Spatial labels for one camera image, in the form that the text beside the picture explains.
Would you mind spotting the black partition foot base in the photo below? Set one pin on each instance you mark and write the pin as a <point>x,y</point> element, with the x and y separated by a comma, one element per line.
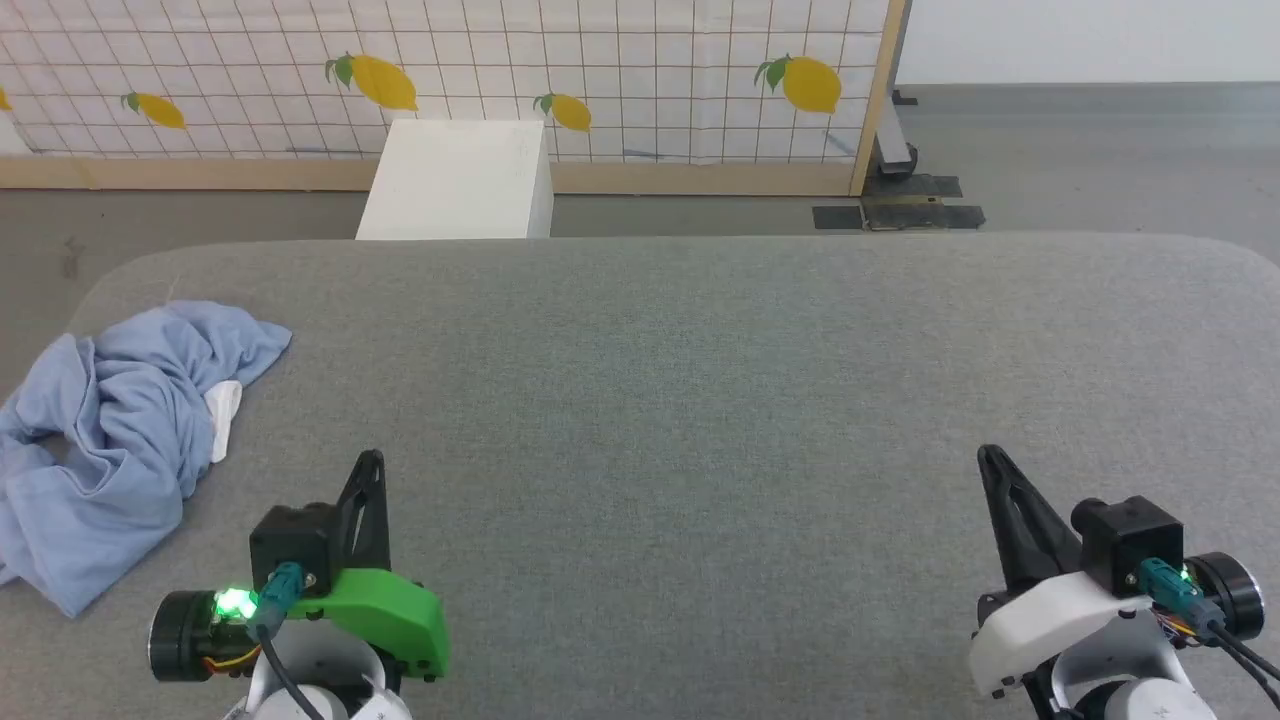
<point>900,205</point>

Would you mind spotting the lemon print grid partition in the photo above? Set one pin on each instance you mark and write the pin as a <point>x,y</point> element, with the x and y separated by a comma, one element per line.
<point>640,70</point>

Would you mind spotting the white box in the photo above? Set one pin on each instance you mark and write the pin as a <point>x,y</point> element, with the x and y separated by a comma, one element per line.
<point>455,180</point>

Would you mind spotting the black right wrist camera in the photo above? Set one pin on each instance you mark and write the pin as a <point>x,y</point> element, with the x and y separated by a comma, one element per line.
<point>1130,545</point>

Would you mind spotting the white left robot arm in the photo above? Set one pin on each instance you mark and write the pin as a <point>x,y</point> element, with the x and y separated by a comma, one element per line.
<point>320,685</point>

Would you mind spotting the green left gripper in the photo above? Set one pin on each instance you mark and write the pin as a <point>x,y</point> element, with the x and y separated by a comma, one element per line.
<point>395,615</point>

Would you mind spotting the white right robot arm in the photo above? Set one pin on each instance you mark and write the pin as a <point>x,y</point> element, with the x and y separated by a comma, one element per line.
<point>1130,680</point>

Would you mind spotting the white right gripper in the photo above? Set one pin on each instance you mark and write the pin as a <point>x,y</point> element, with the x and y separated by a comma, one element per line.
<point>1050,625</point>

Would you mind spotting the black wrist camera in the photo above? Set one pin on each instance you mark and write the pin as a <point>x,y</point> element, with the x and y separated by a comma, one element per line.
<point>1130,545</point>
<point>292,545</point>

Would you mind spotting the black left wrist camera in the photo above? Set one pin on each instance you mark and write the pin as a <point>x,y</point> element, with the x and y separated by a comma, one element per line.
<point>292,545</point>

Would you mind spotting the grey fabric sofa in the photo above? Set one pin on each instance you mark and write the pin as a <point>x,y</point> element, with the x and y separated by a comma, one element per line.
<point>700,420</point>

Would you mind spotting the light blue garment white lining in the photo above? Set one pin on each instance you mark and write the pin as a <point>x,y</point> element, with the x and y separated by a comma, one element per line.
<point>110,440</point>

